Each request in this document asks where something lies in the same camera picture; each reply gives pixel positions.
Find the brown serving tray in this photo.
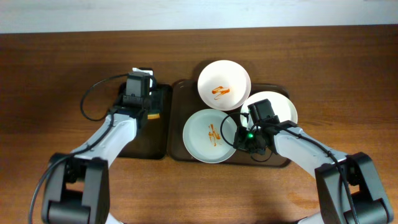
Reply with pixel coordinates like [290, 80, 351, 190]
[167, 80, 290, 169]

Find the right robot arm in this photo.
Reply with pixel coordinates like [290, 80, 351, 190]
[233, 121, 394, 223]

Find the black cable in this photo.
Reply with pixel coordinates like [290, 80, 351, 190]
[27, 73, 156, 224]
[220, 111, 361, 224]

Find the black water tray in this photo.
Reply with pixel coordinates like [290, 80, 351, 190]
[118, 84, 173, 159]

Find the white plate top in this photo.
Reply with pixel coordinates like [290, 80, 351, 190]
[197, 60, 251, 111]

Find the left black cable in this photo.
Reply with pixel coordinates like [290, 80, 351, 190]
[27, 73, 156, 224]

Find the orange green scrub sponge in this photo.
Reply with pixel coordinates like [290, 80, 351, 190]
[147, 113, 160, 120]

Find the pale blue plate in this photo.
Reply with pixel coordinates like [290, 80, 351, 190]
[183, 109, 237, 164]

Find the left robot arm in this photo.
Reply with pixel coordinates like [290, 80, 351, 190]
[38, 94, 163, 224]

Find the white plate right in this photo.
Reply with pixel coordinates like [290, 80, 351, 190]
[240, 91, 298, 123]

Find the white plate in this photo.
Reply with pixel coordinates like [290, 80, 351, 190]
[240, 91, 298, 123]
[197, 60, 251, 111]

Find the right black cable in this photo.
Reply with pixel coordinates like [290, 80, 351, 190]
[220, 111, 361, 224]

